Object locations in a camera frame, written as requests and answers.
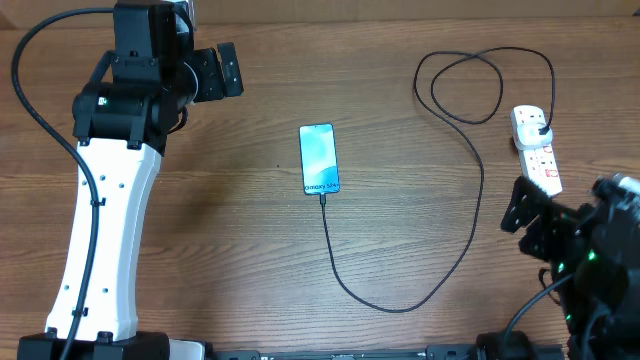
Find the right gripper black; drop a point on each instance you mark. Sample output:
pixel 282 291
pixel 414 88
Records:
pixel 547 219

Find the white power strip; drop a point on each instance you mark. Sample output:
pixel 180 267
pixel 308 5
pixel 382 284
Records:
pixel 538 165

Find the Samsung Galaxy smartphone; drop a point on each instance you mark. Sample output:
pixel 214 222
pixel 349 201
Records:
pixel 319 162

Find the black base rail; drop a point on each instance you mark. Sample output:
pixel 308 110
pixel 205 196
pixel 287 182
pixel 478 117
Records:
pixel 431 352

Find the white charger adapter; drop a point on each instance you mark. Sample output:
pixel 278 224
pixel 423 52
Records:
pixel 529 136

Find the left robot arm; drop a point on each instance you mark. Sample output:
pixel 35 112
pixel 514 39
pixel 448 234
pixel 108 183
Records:
pixel 137 96

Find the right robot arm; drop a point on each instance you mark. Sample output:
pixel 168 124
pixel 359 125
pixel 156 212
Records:
pixel 593 254

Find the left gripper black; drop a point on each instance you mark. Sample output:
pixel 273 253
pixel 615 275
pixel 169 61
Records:
pixel 214 87

